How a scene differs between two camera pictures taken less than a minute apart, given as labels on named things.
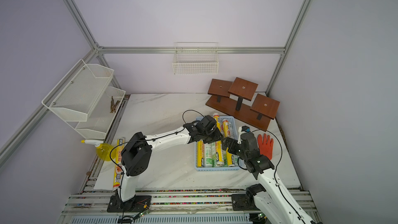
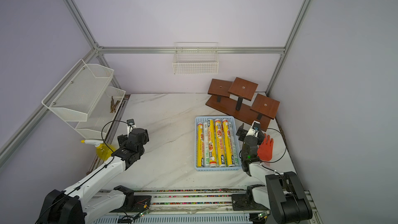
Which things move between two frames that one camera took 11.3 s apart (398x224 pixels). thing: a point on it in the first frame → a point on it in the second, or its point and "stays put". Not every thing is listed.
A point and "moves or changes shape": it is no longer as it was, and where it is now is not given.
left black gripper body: [212, 136] → [125, 143]
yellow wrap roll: [200, 154] stays put
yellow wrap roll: [219, 155] moves or changes shape
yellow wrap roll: [229, 158] stays put
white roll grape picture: [208, 156] stays put
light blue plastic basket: [210, 156] stays put
